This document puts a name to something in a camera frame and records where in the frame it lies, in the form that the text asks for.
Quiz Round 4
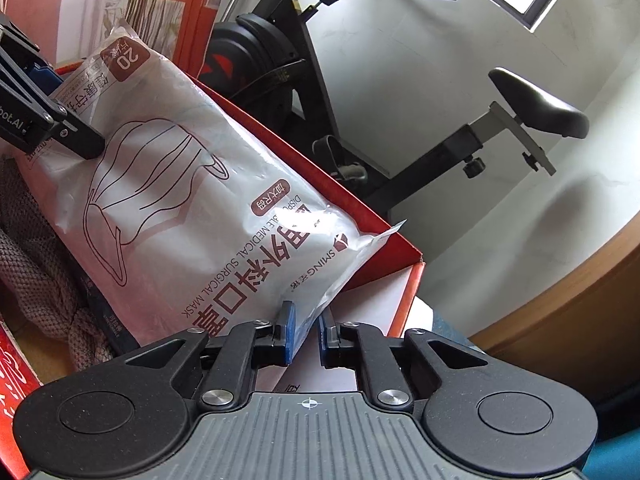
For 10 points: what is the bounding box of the black exercise bike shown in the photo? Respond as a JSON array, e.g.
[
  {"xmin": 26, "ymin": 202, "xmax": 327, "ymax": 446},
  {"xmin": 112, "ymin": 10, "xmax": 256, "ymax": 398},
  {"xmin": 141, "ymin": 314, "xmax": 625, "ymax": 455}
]
[{"xmin": 200, "ymin": 0, "xmax": 589, "ymax": 214}]

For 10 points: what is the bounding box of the brown wooden cabinet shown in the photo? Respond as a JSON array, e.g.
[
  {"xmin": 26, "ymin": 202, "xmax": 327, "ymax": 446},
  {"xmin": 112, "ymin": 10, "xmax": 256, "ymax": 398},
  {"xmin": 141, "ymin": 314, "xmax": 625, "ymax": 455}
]
[{"xmin": 472, "ymin": 243, "xmax": 639, "ymax": 400}]

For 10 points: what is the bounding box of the blue fabric curtain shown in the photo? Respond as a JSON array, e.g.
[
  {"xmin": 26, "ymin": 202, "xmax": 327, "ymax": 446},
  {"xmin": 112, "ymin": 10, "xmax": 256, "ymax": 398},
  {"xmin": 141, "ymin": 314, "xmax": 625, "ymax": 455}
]
[{"xmin": 582, "ymin": 429, "xmax": 640, "ymax": 480}]

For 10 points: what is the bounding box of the grey mesh fabric item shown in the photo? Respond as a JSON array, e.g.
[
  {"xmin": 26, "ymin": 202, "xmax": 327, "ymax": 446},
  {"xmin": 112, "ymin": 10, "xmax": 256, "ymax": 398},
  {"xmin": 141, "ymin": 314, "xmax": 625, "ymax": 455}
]
[{"xmin": 1, "ymin": 157, "xmax": 114, "ymax": 370}]

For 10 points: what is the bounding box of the white surgical mask package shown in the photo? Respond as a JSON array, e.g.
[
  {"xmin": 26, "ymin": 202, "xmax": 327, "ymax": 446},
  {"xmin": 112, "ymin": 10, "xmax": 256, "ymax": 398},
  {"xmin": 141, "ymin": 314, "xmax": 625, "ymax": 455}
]
[{"xmin": 18, "ymin": 27, "xmax": 392, "ymax": 344}]

